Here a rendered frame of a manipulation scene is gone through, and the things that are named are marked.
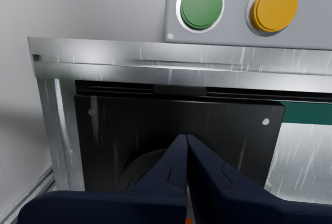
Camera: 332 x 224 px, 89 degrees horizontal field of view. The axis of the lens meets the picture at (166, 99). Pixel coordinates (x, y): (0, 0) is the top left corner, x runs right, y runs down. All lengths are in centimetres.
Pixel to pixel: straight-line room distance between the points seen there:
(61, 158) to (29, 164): 20
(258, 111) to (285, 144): 12
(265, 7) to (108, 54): 16
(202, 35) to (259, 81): 8
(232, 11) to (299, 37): 8
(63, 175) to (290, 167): 35
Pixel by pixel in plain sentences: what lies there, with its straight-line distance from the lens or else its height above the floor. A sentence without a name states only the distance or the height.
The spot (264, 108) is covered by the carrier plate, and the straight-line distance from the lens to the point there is 22.
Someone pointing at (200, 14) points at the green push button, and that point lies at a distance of 18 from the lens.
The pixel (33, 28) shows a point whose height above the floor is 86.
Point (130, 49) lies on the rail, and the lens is 20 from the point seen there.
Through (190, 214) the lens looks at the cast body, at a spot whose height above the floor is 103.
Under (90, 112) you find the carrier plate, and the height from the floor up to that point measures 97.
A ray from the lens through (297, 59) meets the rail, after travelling 23.
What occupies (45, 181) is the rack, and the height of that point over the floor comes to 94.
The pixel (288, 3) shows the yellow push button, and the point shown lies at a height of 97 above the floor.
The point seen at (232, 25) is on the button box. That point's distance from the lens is 20.
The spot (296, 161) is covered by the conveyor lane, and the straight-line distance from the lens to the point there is 35.
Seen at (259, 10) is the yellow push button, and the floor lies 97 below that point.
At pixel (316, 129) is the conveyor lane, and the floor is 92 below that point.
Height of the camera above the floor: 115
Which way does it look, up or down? 73 degrees down
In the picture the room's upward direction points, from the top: 174 degrees counter-clockwise
